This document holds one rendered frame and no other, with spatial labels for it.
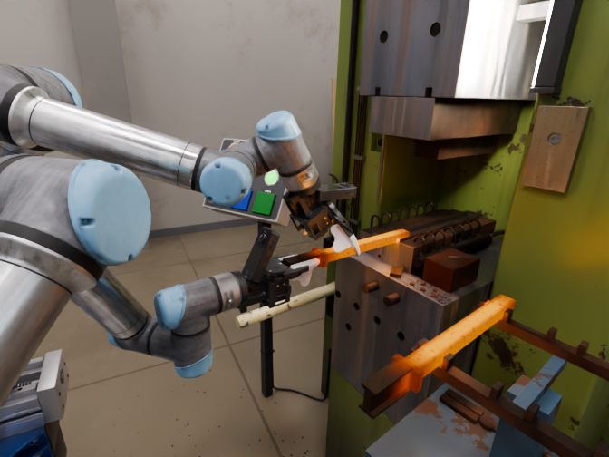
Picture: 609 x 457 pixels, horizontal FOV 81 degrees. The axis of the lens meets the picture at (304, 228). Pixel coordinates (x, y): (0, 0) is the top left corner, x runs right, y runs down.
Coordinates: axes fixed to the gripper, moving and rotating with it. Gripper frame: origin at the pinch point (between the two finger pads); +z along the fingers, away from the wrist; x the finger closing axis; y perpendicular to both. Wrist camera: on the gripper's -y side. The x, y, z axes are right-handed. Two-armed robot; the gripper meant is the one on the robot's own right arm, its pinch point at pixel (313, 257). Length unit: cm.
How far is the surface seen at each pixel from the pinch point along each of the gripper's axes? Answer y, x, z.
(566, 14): -51, 27, 38
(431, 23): -52, 4, 27
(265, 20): -104, -274, 145
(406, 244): 1.0, 4.7, 28.2
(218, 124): -9, -282, 97
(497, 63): -44, 13, 42
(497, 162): -17, 1, 75
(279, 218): 3.3, -37.2, 14.0
